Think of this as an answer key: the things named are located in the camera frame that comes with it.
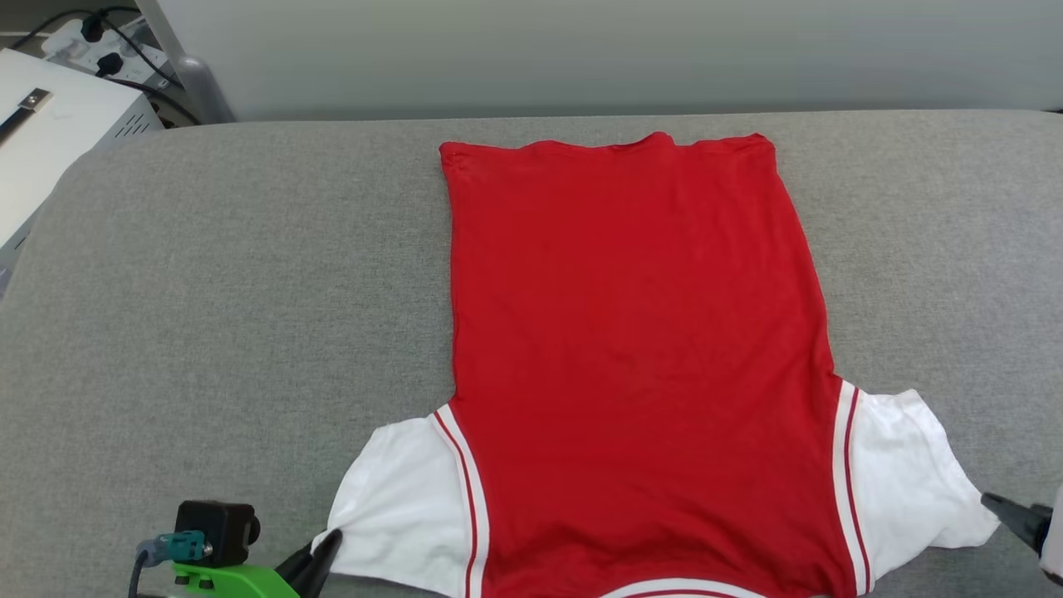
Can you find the red and white jersey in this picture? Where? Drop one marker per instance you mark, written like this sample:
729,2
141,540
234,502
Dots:
639,349

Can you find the grey metal stand leg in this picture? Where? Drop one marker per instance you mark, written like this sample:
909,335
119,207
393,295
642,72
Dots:
195,79

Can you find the white metal equipment box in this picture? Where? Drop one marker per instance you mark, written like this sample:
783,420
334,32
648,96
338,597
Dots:
58,141

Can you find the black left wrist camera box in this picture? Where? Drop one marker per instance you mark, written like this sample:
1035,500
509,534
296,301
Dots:
217,531

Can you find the white power strip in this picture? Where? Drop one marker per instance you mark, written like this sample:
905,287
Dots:
83,50

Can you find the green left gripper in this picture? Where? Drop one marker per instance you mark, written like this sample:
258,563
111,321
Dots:
224,583

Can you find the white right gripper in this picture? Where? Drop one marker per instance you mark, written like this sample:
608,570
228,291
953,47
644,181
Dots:
1055,540

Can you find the black power plug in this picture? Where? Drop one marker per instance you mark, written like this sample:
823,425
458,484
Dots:
110,63
92,26

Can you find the teal left camera connector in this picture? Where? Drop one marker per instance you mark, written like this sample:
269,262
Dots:
178,546

